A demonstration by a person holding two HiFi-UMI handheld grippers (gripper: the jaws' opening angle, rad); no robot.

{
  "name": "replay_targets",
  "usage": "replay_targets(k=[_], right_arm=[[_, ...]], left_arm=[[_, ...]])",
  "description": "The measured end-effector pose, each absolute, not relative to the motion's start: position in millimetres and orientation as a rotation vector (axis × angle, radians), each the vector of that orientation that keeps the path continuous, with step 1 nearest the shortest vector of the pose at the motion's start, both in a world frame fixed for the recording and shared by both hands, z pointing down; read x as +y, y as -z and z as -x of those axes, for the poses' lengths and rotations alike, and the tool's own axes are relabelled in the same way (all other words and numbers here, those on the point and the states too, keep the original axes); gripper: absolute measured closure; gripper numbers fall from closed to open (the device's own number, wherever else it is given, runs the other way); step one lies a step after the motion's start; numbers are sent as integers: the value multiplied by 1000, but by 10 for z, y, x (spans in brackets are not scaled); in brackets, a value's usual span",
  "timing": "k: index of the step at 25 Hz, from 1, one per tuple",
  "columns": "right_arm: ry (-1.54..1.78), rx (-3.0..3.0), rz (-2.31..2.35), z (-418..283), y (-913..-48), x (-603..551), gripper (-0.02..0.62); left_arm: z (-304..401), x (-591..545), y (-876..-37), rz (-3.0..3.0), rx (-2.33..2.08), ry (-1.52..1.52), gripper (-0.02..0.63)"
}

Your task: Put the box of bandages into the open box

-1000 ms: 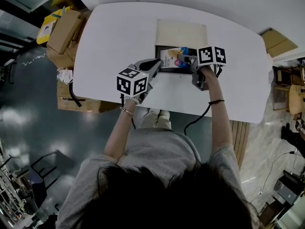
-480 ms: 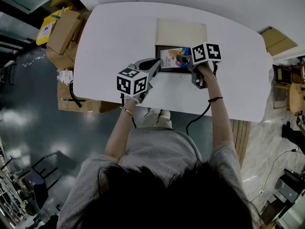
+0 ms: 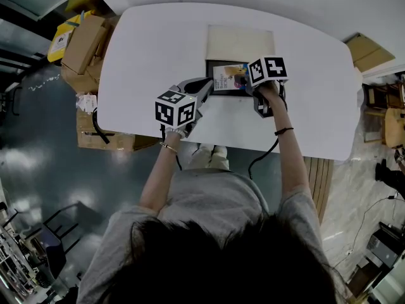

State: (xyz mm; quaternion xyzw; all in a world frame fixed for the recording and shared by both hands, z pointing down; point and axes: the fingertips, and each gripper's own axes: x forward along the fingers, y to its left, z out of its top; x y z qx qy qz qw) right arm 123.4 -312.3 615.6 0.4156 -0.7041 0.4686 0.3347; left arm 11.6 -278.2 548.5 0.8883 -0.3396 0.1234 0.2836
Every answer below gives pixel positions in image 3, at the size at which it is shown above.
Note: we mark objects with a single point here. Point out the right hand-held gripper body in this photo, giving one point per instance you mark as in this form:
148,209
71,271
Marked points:
268,70

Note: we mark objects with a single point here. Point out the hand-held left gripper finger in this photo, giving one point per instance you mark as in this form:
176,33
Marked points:
205,93
200,80

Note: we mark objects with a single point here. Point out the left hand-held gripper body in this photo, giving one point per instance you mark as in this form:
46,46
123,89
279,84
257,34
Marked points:
175,109

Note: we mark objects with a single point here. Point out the colourful box of bandages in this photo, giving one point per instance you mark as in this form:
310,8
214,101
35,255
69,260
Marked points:
226,76

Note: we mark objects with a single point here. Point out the black box beige lid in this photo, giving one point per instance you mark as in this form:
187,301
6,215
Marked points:
237,43

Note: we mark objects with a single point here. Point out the person's left forearm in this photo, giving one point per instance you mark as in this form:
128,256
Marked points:
158,176

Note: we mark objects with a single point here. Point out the person's right forearm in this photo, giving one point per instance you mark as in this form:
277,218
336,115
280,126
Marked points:
289,157

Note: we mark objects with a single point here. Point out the flat brown cardboard box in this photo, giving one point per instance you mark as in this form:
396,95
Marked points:
121,141

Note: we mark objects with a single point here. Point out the tall brown cardboard box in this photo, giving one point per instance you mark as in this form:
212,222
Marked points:
83,43

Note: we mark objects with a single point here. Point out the person's left hand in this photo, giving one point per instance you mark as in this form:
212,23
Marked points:
176,133

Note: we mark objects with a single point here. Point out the person's right hand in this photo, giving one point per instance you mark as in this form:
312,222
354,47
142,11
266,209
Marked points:
269,94

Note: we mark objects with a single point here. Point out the beige trousers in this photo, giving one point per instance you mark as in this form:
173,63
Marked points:
209,157

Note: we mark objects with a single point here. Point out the white paper packet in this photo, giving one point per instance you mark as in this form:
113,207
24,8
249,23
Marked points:
86,103

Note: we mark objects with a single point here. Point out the grey t-shirt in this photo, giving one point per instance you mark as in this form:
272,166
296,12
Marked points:
215,198

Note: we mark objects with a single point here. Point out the folded cardboard sheet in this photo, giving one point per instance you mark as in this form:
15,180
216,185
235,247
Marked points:
368,52

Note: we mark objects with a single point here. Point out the wooden slat panel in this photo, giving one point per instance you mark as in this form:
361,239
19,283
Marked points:
319,185

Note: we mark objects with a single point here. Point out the wooden chair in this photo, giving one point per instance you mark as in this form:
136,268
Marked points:
387,112

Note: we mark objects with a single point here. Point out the yellow bag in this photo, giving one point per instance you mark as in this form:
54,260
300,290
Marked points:
60,43

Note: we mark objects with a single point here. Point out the black bag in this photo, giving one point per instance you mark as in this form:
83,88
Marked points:
389,174

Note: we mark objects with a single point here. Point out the black metal chair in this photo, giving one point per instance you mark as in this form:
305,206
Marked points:
58,242

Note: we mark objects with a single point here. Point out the grey equipment case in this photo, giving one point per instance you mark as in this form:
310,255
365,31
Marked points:
384,249

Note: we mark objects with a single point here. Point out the cluttered storage shelf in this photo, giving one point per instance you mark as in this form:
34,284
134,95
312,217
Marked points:
16,264

